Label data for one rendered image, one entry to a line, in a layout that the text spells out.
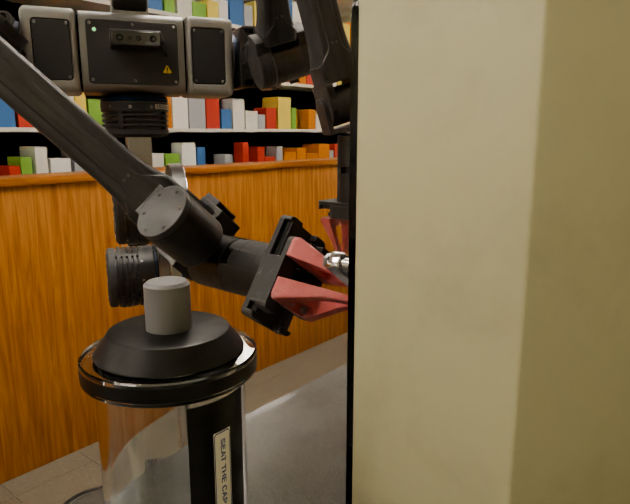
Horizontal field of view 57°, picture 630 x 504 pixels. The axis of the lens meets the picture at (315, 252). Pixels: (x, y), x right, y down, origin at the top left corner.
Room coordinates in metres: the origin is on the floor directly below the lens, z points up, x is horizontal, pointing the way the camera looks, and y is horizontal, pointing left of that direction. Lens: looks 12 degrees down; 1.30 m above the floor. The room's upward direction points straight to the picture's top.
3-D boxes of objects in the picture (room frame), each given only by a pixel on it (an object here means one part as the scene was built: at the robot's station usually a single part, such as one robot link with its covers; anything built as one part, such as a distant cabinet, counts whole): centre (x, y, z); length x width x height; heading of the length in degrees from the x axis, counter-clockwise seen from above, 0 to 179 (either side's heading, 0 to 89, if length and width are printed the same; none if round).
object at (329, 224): (0.93, -0.06, 1.14); 0.07 x 0.07 x 0.09; 51
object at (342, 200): (0.93, -0.06, 1.21); 0.10 x 0.07 x 0.07; 51
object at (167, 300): (0.34, 0.09, 1.18); 0.09 x 0.09 x 0.07
